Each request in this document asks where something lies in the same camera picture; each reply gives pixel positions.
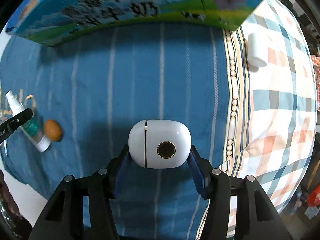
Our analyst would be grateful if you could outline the white spray bottle green label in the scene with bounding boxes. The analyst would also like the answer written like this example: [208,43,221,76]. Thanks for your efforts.
[5,90,51,152]

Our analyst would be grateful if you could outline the small white cylinder bottle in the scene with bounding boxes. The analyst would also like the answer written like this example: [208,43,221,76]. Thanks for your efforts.
[247,33,268,68]

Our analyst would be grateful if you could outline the orange floral cloth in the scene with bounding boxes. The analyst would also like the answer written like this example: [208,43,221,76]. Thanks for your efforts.
[311,55,320,85]

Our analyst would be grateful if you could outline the plaid checked blanket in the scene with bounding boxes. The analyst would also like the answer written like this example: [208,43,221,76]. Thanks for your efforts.
[217,0,318,238]

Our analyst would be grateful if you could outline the white earbud case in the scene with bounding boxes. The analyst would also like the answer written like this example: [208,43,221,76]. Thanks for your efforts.
[129,120,191,169]

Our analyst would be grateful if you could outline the blue striped blanket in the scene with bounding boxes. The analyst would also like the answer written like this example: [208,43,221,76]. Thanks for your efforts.
[1,24,229,198]

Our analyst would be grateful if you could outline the small brown egg-shaped object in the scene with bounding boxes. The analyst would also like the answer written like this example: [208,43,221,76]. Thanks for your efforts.
[43,120,63,141]

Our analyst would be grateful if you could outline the cardboard box blue printed outside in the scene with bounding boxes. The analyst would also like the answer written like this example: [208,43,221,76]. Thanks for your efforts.
[5,0,263,46]

